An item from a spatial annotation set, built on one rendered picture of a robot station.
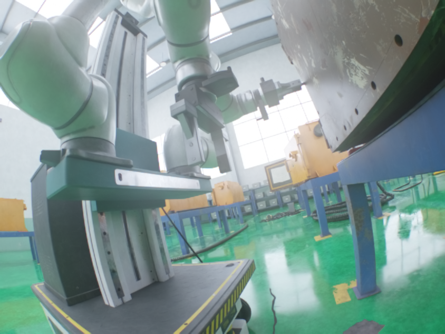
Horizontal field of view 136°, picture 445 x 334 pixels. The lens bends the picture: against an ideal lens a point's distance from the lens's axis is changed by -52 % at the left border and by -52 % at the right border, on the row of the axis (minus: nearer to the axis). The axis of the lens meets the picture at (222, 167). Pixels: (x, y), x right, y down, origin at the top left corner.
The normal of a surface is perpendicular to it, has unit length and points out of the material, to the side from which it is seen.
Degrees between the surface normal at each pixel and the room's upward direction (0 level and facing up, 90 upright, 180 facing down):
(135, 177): 90
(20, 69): 145
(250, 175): 90
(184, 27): 174
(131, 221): 90
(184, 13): 173
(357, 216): 90
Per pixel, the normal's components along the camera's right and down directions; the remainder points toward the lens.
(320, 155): -0.34, -0.13
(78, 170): 0.91, -0.28
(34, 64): 0.80, 0.47
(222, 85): 0.22, 0.95
